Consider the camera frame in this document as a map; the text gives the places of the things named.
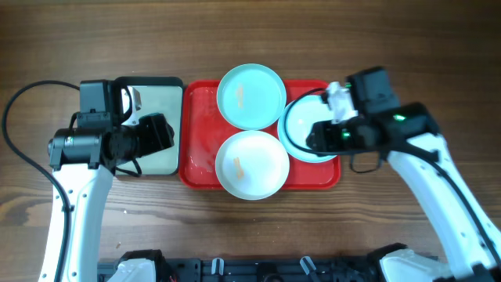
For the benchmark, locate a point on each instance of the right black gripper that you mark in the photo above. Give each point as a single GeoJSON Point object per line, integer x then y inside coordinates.
{"type": "Point", "coordinates": [324, 132]}

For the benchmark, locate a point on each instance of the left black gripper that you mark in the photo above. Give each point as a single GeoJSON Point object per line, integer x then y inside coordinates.
{"type": "Point", "coordinates": [159, 134]}

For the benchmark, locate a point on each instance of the white plate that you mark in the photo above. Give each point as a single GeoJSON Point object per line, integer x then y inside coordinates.
{"type": "Point", "coordinates": [252, 165]}

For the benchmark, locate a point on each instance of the green plate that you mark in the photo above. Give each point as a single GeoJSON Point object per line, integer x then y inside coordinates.
{"type": "Point", "coordinates": [251, 96]}

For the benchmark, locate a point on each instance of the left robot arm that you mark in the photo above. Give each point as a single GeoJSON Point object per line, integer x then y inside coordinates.
{"type": "Point", "coordinates": [84, 161]}

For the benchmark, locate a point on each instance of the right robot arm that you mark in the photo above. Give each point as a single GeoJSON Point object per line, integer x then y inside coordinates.
{"type": "Point", "coordinates": [410, 141]}

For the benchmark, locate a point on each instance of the black tray with water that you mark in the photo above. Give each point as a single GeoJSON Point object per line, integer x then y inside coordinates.
{"type": "Point", "coordinates": [155, 95]}

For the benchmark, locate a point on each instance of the light blue plate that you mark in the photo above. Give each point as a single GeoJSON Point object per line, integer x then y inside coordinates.
{"type": "Point", "coordinates": [299, 122]}

